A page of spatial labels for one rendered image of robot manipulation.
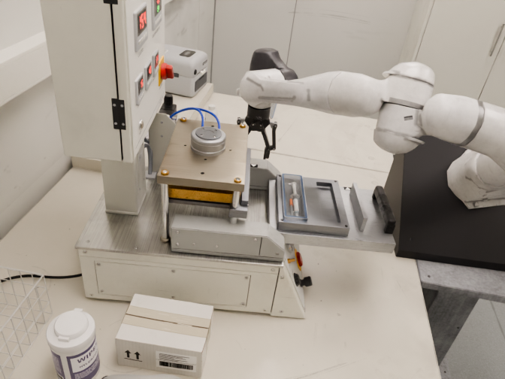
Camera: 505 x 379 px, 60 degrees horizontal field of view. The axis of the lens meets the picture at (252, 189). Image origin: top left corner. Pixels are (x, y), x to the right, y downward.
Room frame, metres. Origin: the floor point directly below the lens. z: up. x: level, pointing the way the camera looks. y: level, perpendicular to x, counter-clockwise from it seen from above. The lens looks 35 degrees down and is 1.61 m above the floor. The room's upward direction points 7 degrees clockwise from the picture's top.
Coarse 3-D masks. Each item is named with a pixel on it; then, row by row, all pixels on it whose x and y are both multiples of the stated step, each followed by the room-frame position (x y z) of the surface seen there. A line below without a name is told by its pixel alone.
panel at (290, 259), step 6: (288, 252) 0.80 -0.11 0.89; (294, 252) 0.87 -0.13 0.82; (288, 258) 0.78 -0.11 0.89; (294, 258) 0.76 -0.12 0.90; (288, 264) 0.75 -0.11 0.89; (294, 264) 0.82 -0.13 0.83; (288, 270) 0.73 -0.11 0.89; (294, 270) 0.79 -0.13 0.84; (300, 270) 0.86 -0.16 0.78; (294, 276) 0.76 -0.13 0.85; (300, 276) 0.83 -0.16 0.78; (294, 282) 0.74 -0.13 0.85; (300, 288) 0.78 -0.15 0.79; (300, 294) 0.75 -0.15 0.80; (300, 300) 0.73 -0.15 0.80
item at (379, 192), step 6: (378, 186) 0.96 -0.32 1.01; (378, 192) 0.94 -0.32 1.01; (384, 192) 0.94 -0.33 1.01; (372, 198) 0.96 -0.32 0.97; (378, 198) 0.92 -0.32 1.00; (384, 198) 0.91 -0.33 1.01; (378, 204) 0.91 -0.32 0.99; (384, 204) 0.88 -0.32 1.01; (384, 210) 0.86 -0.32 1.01; (390, 210) 0.86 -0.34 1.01; (384, 216) 0.85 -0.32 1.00; (390, 216) 0.83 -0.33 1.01; (390, 222) 0.82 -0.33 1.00; (384, 228) 0.83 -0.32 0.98; (390, 228) 0.82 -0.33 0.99
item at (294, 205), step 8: (288, 176) 0.96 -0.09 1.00; (296, 176) 0.97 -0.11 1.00; (288, 184) 0.92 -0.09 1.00; (296, 184) 0.93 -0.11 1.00; (288, 192) 0.89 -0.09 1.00; (296, 192) 0.89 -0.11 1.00; (288, 200) 0.85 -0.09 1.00; (296, 200) 0.86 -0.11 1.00; (304, 200) 0.86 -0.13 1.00; (288, 208) 0.82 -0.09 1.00; (296, 208) 0.82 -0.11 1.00; (304, 208) 0.83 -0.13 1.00; (288, 216) 0.79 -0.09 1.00; (296, 216) 0.80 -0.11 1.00; (304, 216) 0.80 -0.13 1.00
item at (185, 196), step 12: (180, 192) 0.77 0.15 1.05; (192, 192) 0.77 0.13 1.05; (204, 192) 0.77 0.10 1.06; (216, 192) 0.77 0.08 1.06; (228, 192) 0.78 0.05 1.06; (240, 192) 0.78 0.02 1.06; (192, 204) 0.77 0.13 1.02; (204, 204) 0.77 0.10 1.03; (216, 204) 0.77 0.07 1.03; (228, 204) 0.77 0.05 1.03
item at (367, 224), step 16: (272, 192) 0.93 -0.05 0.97; (352, 192) 0.94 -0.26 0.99; (368, 192) 0.99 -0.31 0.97; (272, 208) 0.86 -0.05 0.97; (352, 208) 0.90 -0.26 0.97; (368, 208) 0.91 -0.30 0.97; (272, 224) 0.80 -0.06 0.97; (352, 224) 0.84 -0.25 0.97; (368, 224) 0.84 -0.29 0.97; (384, 224) 0.85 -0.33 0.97; (288, 240) 0.77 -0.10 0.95; (304, 240) 0.77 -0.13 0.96; (320, 240) 0.77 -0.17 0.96; (336, 240) 0.78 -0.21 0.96; (352, 240) 0.78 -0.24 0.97; (368, 240) 0.78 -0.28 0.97; (384, 240) 0.79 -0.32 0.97
